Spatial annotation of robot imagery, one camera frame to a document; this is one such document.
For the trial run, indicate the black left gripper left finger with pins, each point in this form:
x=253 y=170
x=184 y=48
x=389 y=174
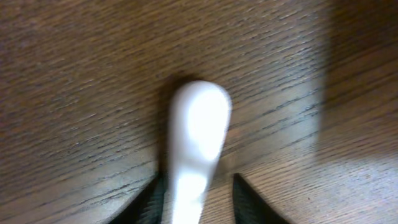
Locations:
x=147 y=206

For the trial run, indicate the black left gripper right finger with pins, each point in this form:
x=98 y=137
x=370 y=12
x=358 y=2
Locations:
x=249 y=207

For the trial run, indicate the pink plastic knife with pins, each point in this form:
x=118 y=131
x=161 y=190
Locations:
x=200 y=112

